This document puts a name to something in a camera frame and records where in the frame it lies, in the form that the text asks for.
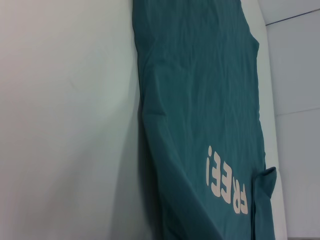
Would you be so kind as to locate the teal blue printed T-shirt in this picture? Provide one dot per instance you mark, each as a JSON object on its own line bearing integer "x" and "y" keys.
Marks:
{"x": 200, "y": 100}

